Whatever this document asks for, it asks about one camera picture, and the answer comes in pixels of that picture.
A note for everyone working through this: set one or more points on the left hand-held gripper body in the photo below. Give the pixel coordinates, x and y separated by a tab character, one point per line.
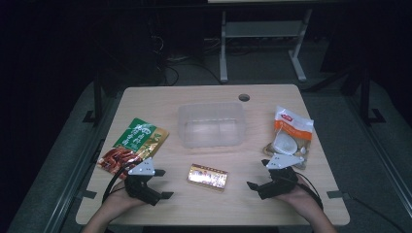
140	187

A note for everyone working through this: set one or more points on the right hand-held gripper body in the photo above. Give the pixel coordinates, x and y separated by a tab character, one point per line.
279	186

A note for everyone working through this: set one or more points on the white and orange packet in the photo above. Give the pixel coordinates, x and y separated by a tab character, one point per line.
291	129

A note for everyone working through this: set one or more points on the green snack packet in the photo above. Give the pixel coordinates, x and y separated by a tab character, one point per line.
139	136

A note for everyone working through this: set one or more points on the gold foil box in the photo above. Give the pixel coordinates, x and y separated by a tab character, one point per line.
207	177

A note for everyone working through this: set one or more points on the clear plastic container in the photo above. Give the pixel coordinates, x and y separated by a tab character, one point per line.
210	126

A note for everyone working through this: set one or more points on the person's right hand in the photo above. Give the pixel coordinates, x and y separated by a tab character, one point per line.
298	200

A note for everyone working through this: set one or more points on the person's left hand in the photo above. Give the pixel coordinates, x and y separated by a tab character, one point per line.
121	202

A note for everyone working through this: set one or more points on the grey tape strip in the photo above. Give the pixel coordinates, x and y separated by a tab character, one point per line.
88	194
336	194

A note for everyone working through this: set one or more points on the black metal stand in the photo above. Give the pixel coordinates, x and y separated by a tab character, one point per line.
365	97
97	97

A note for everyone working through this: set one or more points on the white metal table frame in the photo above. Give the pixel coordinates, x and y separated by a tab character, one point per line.
223	48

